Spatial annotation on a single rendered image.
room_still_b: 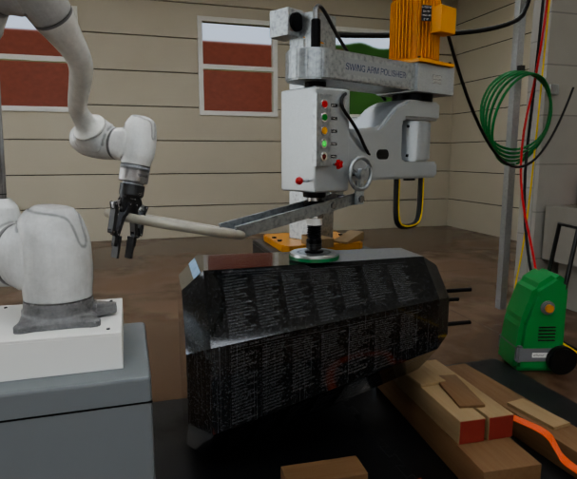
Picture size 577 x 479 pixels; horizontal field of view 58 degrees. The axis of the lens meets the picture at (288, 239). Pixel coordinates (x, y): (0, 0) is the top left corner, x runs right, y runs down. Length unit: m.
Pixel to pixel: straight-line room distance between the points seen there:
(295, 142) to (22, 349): 1.37
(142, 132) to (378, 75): 1.14
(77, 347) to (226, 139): 7.26
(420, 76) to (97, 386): 1.98
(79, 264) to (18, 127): 7.10
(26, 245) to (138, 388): 0.40
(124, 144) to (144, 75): 6.63
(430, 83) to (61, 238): 1.91
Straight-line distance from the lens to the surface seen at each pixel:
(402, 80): 2.52
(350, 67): 2.27
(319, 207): 2.20
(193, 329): 2.02
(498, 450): 2.32
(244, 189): 8.43
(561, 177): 5.01
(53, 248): 1.27
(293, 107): 2.21
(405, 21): 2.73
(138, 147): 1.67
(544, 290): 3.37
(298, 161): 2.18
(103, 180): 8.23
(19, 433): 1.27
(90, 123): 1.72
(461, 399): 2.41
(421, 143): 2.67
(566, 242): 4.75
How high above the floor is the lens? 1.27
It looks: 9 degrees down
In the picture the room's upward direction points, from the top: straight up
